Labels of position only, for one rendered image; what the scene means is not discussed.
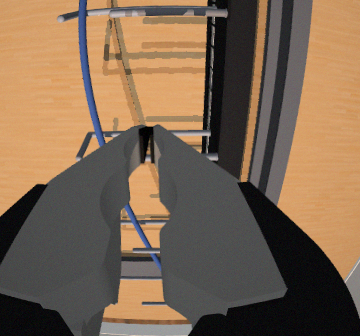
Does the dark blue cable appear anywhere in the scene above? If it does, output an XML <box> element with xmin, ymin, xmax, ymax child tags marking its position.
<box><xmin>78</xmin><ymin>0</ymin><xmax>161</xmax><ymax>271</ymax></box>

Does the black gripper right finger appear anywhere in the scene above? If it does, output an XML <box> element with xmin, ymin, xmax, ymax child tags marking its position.
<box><xmin>149</xmin><ymin>124</ymin><xmax>360</xmax><ymax>336</ymax></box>

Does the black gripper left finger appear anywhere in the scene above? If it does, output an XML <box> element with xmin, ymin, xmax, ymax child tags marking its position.
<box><xmin>0</xmin><ymin>125</ymin><xmax>150</xmax><ymax>336</ymax></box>

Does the grey metal rack with black port panel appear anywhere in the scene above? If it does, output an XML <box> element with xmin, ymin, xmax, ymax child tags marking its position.
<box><xmin>86</xmin><ymin>0</ymin><xmax>313</xmax><ymax>280</ymax></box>

